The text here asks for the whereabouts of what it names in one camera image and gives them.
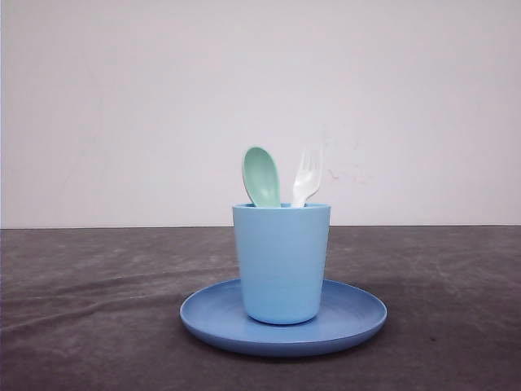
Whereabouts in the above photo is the mint green plastic spoon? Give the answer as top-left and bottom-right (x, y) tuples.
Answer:
(242, 147), (281, 208)

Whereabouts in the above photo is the white plastic fork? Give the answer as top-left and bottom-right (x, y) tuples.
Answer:
(291, 146), (323, 208)

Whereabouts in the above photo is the blue plastic plate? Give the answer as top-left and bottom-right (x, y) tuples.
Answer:
(179, 279), (387, 358)

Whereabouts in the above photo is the light blue plastic cup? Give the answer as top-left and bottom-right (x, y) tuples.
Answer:
(232, 204), (331, 325)

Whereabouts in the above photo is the dark grey tablecloth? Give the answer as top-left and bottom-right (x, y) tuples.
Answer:
(1, 226), (520, 390)

